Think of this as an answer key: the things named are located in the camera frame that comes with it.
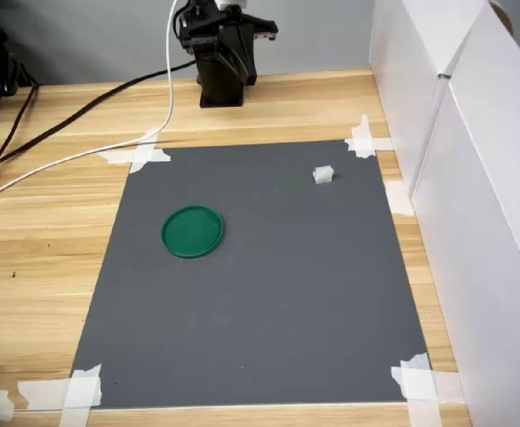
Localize dark grey mat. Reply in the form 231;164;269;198
69;139;434;410

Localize round green lid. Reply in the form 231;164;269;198
160;204;226;260

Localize small white plastic terminal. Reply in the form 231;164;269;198
312;164;335;185

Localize thick black cable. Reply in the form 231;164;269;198
0;60;197;175

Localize white camera cable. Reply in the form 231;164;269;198
0;0;180;210

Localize thin dark cable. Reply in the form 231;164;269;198
0;84;39;173

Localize white partition panel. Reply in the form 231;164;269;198
410;0;520;427
368;0;494;199

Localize brown cardboard roll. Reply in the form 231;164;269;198
489;0;515;37

